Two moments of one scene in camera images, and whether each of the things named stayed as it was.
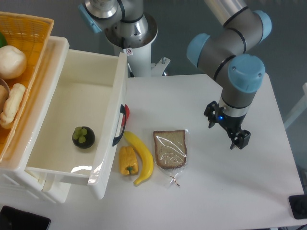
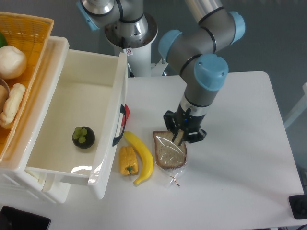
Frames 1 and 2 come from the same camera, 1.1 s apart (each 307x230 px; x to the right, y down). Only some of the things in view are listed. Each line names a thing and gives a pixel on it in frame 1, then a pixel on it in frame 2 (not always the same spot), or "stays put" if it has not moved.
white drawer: [81, 128] stays put
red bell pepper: [127, 111] stays put
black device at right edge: [298, 203] stays put
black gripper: [232, 124] → [189, 125]
